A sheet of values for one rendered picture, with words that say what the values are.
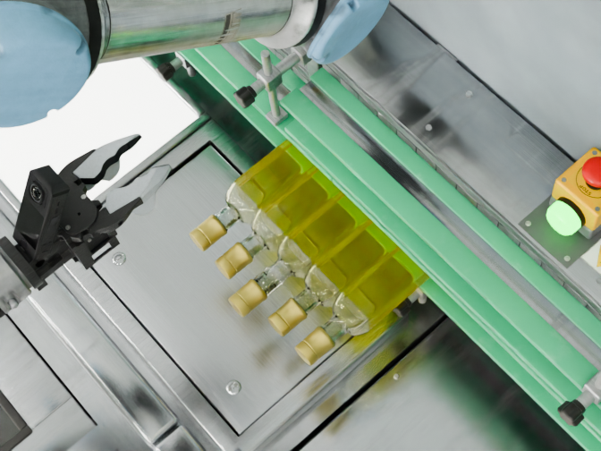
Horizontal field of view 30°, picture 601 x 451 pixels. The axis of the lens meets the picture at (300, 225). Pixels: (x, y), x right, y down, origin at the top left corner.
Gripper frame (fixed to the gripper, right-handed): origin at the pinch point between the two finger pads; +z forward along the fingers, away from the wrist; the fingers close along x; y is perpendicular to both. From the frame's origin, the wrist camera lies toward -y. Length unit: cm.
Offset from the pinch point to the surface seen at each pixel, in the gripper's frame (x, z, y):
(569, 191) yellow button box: 35, 36, 8
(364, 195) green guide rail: 12.4, 22.8, 23.7
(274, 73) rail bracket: -5.7, 23.1, 13.2
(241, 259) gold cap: 5.8, 5.0, 28.9
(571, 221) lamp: 38, 34, 10
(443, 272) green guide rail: 28.0, 22.7, 24.1
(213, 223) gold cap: -1.1, 5.5, 28.0
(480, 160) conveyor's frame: 22.7, 34.2, 14.7
